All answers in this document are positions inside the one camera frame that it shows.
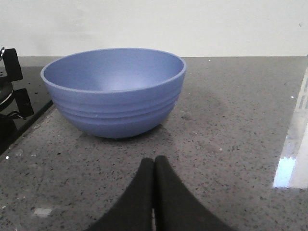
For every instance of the light blue plastic bowl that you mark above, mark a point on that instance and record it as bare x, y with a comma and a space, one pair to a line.
115, 93

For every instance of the black pot support grate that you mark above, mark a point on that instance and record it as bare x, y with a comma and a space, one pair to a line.
8, 94

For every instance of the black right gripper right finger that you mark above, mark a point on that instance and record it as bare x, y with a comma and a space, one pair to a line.
176, 209

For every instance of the black glass gas stove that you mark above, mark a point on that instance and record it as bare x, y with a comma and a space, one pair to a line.
11, 130

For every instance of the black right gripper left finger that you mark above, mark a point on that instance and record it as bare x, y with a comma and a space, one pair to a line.
133, 210

